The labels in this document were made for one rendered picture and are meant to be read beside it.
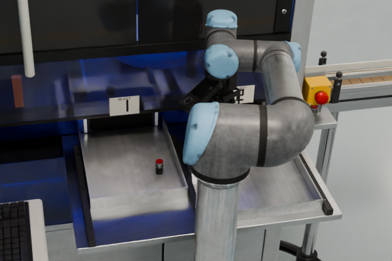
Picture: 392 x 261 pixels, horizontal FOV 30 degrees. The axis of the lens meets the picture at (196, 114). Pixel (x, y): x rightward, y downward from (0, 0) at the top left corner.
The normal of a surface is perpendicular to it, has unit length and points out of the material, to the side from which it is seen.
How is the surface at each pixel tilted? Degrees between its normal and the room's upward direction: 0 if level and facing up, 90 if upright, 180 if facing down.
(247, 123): 32
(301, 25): 90
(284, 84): 10
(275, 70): 26
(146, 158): 0
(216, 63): 89
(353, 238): 0
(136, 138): 0
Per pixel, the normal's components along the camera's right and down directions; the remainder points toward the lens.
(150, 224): 0.04, -0.83
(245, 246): 0.22, 0.55
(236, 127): 0.02, -0.24
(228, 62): -0.02, 0.55
